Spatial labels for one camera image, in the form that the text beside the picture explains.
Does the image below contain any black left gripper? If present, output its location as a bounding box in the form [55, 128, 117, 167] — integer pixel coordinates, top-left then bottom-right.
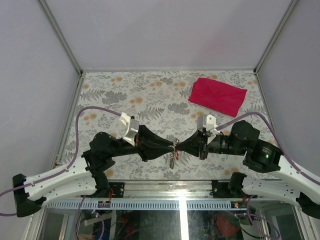
[110, 125, 176, 163]

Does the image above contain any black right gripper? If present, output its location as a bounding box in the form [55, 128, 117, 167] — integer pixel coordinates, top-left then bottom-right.
[174, 127, 245, 160]

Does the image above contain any metal key organiser with rings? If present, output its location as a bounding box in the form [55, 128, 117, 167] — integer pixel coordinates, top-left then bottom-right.
[169, 138, 179, 170]

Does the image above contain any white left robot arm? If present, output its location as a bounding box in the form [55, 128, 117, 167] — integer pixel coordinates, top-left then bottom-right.
[12, 125, 174, 218]

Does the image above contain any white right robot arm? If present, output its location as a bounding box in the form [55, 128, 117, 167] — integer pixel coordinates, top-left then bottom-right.
[176, 120, 320, 219]

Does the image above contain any pink folded cloth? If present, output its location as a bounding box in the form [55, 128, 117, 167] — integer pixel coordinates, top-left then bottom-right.
[188, 77, 247, 117]

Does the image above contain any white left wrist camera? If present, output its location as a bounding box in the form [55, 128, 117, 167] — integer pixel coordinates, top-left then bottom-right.
[119, 112, 140, 147]

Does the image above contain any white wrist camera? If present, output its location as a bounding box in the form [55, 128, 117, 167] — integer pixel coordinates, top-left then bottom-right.
[119, 112, 140, 147]
[197, 114, 219, 136]

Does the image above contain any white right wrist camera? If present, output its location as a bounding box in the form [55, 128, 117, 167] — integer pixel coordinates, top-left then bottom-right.
[197, 114, 219, 136]

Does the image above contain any aluminium mounting rail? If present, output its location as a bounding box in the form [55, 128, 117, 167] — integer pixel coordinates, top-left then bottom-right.
[49, 179, 306, 200]

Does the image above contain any white slotted cable duct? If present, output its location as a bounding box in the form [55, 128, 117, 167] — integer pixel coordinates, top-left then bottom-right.
[47, 199, 246, 211]

